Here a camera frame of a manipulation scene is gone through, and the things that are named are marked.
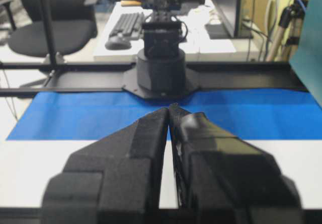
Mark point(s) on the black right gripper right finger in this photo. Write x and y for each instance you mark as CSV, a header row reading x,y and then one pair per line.
x,y
225,179

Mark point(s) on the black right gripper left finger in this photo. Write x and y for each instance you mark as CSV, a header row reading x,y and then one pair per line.
x,y
113,180

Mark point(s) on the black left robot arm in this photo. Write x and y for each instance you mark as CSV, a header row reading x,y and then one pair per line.
x,y
117,179

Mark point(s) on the blue table mat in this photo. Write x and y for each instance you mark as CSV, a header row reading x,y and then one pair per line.
x,y
258,114

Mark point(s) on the black computer mouse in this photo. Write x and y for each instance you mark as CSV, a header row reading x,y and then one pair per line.
x,y
117,44

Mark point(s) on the black keyboard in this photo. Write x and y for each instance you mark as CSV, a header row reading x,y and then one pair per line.
x,y
129,26

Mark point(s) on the white side desk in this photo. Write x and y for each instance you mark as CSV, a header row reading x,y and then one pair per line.
x,y
166,37

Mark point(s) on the black office chair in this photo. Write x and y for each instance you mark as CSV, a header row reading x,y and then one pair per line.
x,y
57,26

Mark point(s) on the black computer monitor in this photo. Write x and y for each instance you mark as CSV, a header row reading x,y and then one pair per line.
x,y
231,17

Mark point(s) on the black aluminium frame rail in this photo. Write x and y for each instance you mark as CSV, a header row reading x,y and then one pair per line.
x,y
75,78

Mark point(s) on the camera tripod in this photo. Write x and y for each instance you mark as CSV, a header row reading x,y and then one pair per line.
x,y
287,35

